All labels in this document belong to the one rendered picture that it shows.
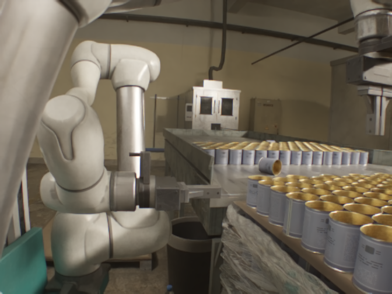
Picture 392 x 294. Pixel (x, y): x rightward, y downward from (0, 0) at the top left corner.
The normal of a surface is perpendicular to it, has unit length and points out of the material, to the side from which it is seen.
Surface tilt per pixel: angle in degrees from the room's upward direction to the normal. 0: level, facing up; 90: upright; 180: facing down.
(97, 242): 84
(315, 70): 90
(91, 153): 111
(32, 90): 106
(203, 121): 90
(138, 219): 71
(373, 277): 89
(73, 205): 126
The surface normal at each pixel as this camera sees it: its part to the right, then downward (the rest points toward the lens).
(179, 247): -0.48, 0.08
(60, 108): 0.19, -0.55
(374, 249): -0.83, 0.00
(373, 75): 0.19, 0.07
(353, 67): -0.98, -0.02
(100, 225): 0.60, -0.60
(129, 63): 0.37, -0.06
